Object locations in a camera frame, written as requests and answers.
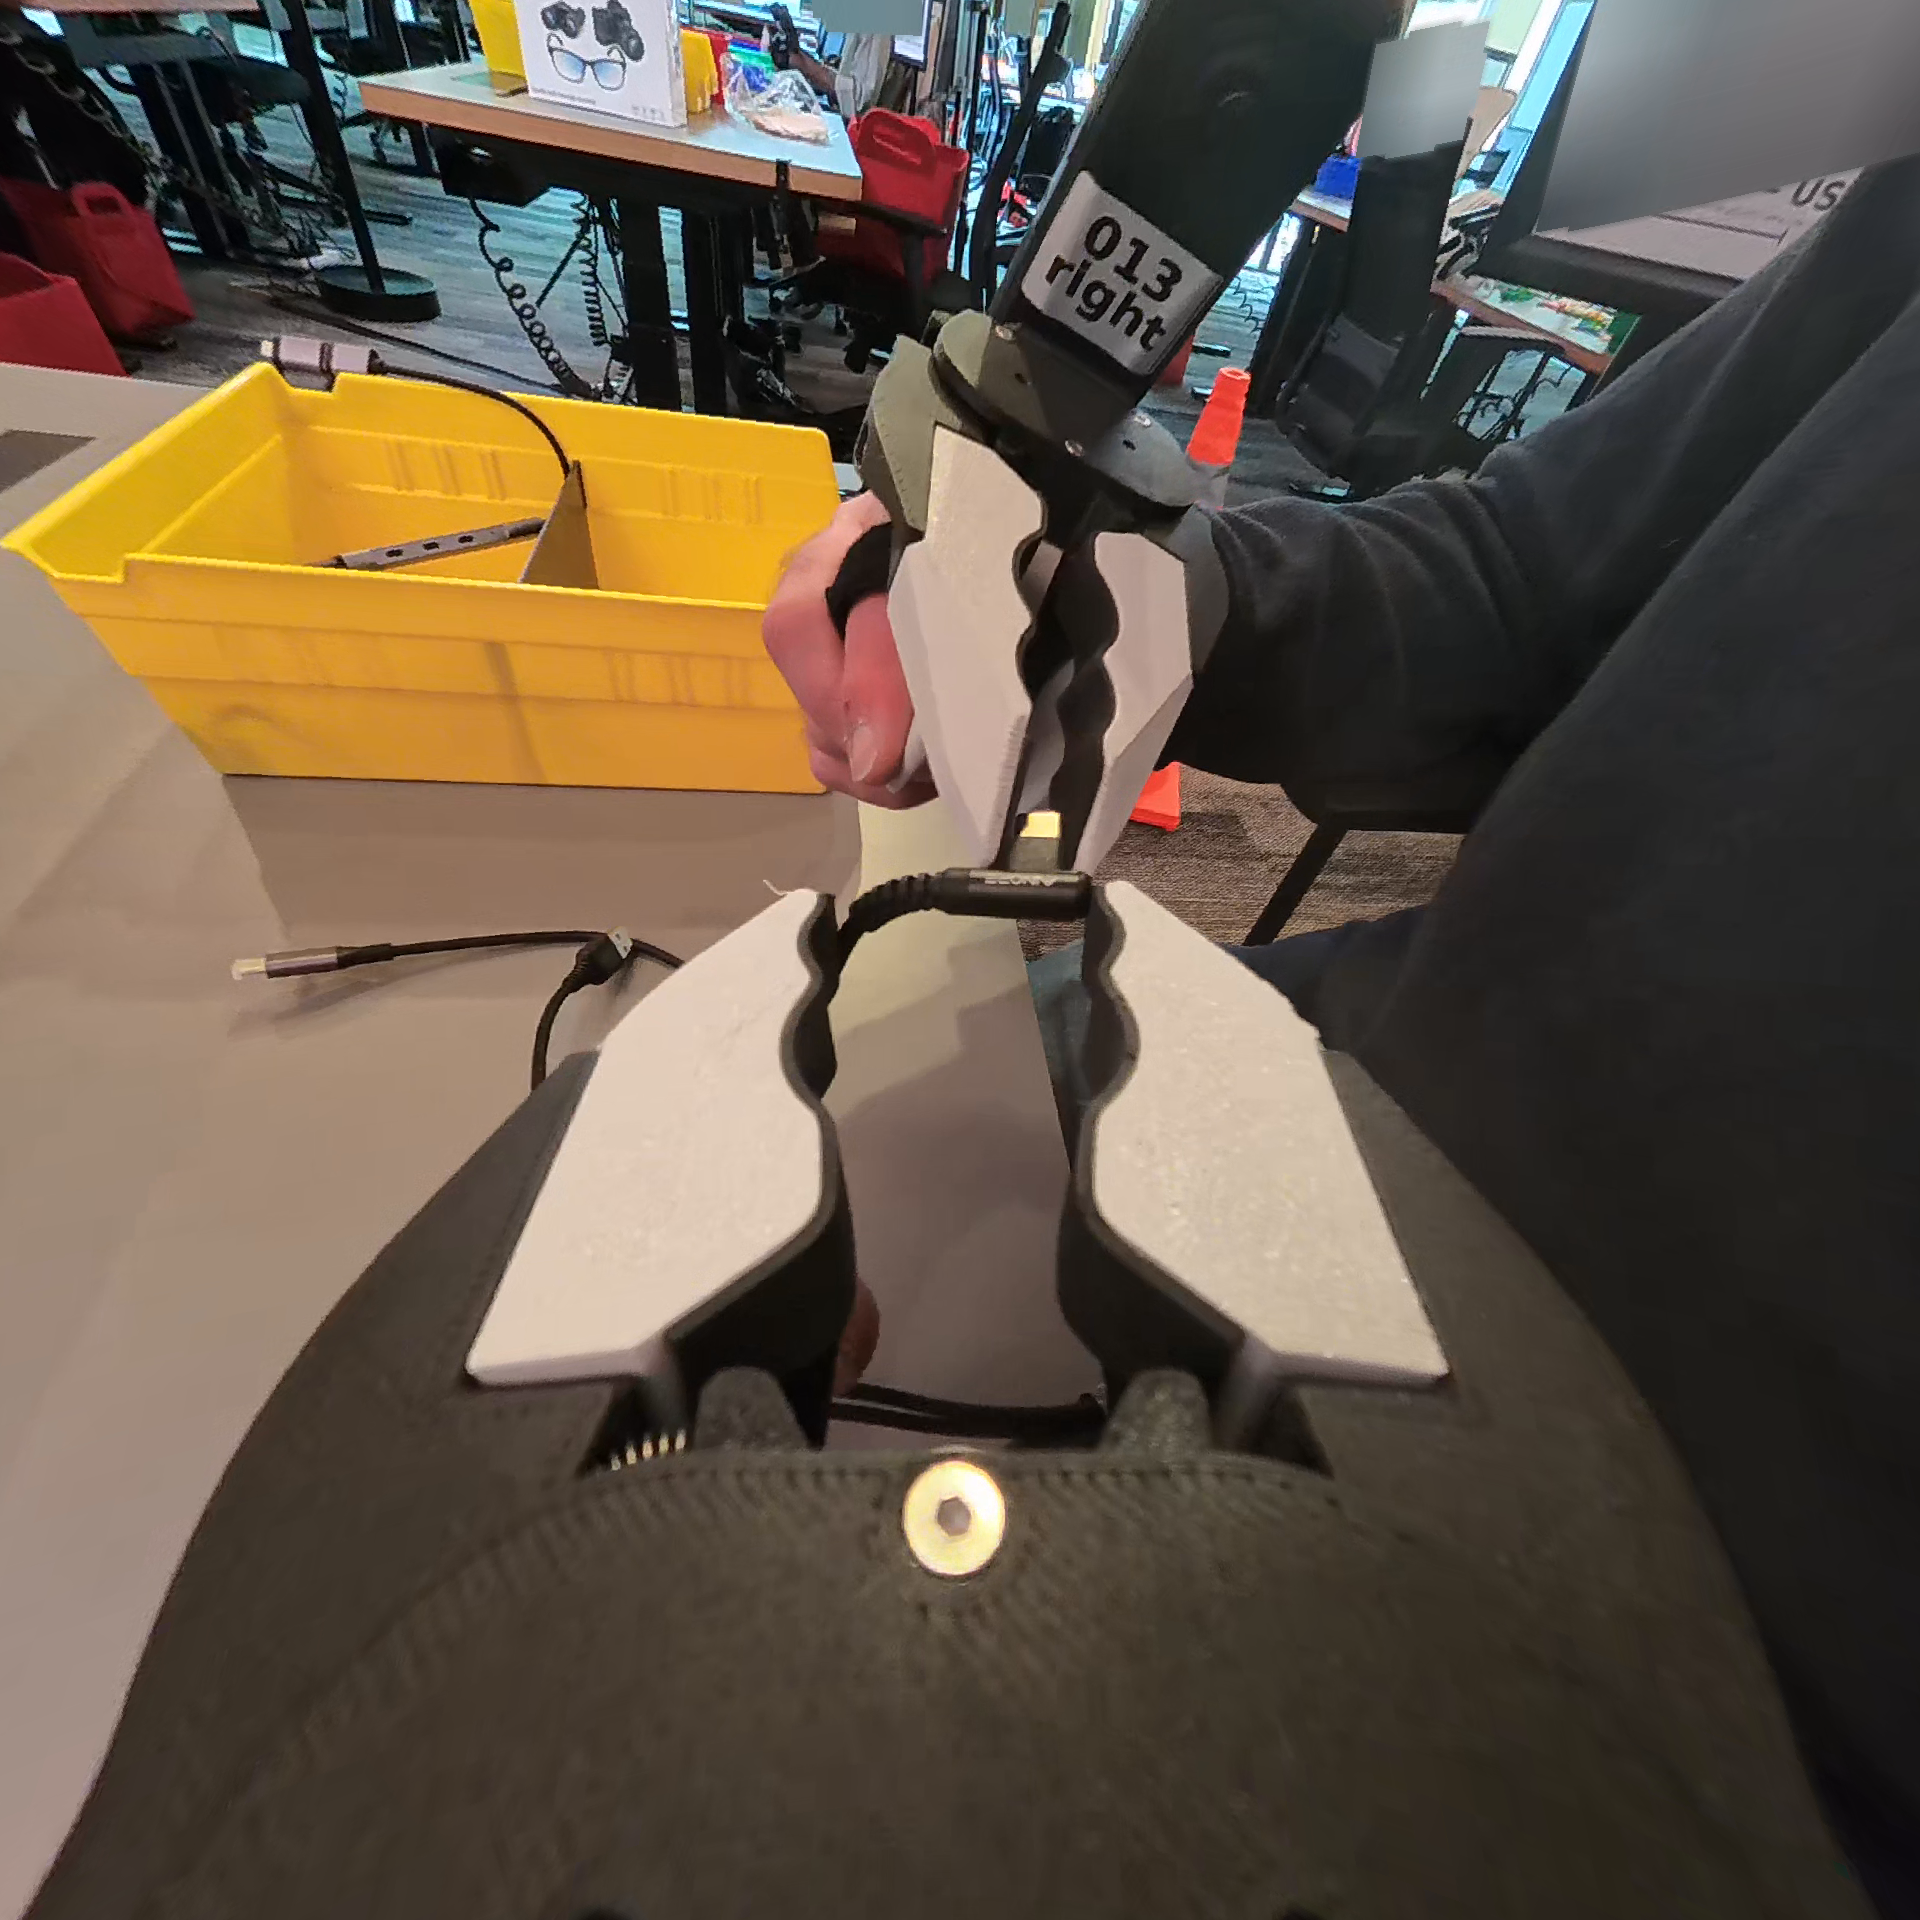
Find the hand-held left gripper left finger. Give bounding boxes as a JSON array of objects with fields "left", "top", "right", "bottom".
[{"left": 466, "top": 892, "right": 850, "bottom": 1387}]

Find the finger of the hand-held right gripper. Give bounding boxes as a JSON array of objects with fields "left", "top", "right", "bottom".
[
  {"left": 892, "top": 429, "right": 1052, "bottom": 874},
  {"left": 1052, "top": 536, "right": 1194, "bottom": 857}
]

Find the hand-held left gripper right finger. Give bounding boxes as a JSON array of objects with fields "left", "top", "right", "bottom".
[{"left": 1064, "top": 881, "right": 1450, "bottom": 1412}]

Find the thick smooth black cable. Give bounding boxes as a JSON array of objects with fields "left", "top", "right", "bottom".
[{"left": 234, "top": 864, "right": 1112, "bottom": 1449}]

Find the yellow plastic bin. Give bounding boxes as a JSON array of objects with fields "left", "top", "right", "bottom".
[{"left": 0, "top": 362, "right": 840, "bottom": 797}]

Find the person's right forearm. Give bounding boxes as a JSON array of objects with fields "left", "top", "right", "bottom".
[{"left": 1170, "top": 152, "right": 1920, "bottom": 827}]

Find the grey usb hub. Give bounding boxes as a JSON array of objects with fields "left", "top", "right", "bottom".
[{"left": 332, "top": 517, "right": 548, "bottom": 576}]

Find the person's right hand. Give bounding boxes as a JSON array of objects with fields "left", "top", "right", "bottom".
[{"left": 765, "top": 497, "right": 936, "bottom": 808}]

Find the black office chair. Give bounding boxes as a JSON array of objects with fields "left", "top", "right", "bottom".
[{"left": 1276, "top": 122, "right": 1487, "bottom": 497}]

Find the red plastic container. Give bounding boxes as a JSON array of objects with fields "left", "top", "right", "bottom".
[{"left": 855, "top": 105, "right": 972, "bottom": 288}]

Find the cluttered wooden side desk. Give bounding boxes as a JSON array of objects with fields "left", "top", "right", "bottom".
[{"left": 361, "top": 45, "right": 991, "bottom": 406}]

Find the white printed box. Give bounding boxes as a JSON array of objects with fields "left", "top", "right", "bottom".
[{"left": 517, "top": 0, "right": 692, "bottom": 128}]

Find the red floor container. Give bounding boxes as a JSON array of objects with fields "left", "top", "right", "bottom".
[
  {"left": 0, "top": 257, "right": 120, "bottom": 377},
  {"left": 0, "top": 177, "right": 197, "bottom": 339}
]

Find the short black hub cable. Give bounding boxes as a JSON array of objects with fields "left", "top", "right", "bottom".
[{"left": 264, "top": 337, "right": 578, "bottom": 483}]

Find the black coiled cable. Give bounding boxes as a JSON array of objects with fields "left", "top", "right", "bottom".
[{"left": 466, "top": 196, "right": 600, "bottom": 377}]

